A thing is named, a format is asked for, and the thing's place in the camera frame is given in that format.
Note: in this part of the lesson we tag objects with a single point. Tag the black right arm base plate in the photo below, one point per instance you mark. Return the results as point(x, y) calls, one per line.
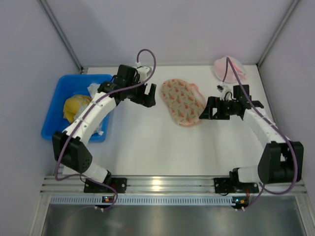
point(225, 185)

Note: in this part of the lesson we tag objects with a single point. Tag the yellow bra in bin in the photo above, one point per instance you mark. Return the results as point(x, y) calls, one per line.
point(74, 106)

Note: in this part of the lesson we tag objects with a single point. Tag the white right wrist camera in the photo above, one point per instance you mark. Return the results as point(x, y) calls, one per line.
point(225, 92)

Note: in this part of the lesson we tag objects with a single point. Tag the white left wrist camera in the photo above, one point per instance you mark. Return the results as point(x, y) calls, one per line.
point(143, 71)

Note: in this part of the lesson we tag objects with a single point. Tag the pink mesh laundry pouch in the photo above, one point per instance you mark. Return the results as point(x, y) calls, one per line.
point(222, 69)

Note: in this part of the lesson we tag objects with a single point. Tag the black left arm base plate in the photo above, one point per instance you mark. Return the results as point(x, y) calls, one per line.
point(117, 183)

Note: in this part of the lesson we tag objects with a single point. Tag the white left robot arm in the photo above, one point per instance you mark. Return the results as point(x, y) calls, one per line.
point(70, 145)

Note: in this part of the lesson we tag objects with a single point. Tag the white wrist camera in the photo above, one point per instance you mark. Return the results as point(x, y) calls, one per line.
point(225, 92)
point(143, 71)

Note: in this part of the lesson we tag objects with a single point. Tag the floral mesh bra laundry bag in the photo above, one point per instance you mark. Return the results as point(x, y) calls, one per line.
point(183, 100)

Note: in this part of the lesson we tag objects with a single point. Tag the blue plastic bin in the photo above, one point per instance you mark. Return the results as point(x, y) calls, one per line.
point(67, 86)

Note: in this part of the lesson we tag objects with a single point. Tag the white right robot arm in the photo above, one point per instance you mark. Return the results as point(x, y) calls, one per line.
point(281, 160)

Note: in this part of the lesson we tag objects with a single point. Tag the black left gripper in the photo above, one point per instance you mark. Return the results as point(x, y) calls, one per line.
point(141, 96)

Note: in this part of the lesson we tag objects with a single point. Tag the aluminium mounting rail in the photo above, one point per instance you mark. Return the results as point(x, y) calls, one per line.
point(139, 185)

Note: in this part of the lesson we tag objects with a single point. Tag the white slotted cable duct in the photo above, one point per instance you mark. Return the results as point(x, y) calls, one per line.
point(133, 200)

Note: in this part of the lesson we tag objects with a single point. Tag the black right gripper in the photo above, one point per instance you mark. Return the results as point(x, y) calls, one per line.
point(219, 108)

